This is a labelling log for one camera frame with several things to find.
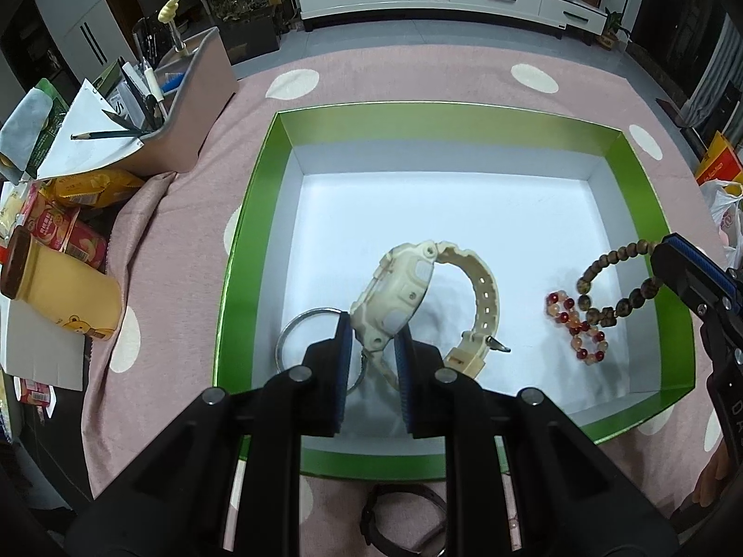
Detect person's right hand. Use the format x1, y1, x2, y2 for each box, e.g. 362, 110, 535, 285
693, 438, 735, 507

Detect leafy plant in dark planter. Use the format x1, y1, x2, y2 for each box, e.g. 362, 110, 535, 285
209, 0, 285, 65

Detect red bead bracelet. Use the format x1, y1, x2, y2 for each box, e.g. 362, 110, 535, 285
544, 291, 610, 363

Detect red snack packets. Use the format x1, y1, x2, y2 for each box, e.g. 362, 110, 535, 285
26, 200, 108, 271

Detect black wrist watch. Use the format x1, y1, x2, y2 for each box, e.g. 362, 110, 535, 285
360, 484, 448, 557

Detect dark pencil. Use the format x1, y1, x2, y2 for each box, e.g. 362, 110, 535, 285
71, 129, 143, 141

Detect white cupboard with black handles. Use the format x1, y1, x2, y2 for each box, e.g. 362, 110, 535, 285
32, 0, 137, 88

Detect cream wrist watch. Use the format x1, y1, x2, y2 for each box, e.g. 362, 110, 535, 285
350, 239, 512, 391

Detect cream ornament on stand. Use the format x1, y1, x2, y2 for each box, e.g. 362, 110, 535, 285
159, 0, 189, 59

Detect yellow jar with brown lid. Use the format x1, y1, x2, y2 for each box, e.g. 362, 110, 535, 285
0, 226, 124, 342

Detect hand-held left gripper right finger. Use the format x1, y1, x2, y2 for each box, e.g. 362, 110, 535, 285
395, 322, 680, 557

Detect white plastic bag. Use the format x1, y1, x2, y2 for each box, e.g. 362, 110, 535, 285
699, 180, 743, 268

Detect white cardboard box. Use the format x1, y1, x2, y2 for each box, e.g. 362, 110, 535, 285
0, 296, 88, 391

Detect silver bangle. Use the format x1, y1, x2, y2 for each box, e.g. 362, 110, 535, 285
275, 307, 372, 389

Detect small red packet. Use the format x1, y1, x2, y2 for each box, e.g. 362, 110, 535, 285
14, 377, 56, 407

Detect small potted plant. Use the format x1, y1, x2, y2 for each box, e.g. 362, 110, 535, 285
598, 8, 631, 47

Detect black pen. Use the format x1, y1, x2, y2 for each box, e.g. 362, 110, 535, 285
119, 58, 160, 131

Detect white paper sheet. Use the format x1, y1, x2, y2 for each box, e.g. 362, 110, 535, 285
36, 78, 143, 180

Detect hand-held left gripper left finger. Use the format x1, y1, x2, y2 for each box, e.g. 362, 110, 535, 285
61, 310, 355, 557

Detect wooden bead bracelet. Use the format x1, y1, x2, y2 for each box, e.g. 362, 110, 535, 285
574, 237, 668, 329

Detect yellow snack packet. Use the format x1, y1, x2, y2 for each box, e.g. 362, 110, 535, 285
43, 169, 146, 210

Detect green cardboard box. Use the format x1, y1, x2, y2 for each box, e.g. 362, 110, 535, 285
212, 103, 696, 481

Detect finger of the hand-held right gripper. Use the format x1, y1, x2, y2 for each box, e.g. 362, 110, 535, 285
666, 233, 743, 303
650, 242, 730, 317

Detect orange box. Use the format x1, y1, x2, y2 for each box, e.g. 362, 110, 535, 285
695, 130, 743, 187

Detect green and white packet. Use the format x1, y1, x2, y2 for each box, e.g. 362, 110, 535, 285
0, 78, 76, 181

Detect pink dotted tablecloth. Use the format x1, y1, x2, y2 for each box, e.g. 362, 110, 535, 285
81, 43, 743, 557

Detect pink desk organizer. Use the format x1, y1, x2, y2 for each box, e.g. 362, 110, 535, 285
136, 26, 240, 174

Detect white pen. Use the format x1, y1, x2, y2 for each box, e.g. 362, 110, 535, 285
145, 66, 169, 123

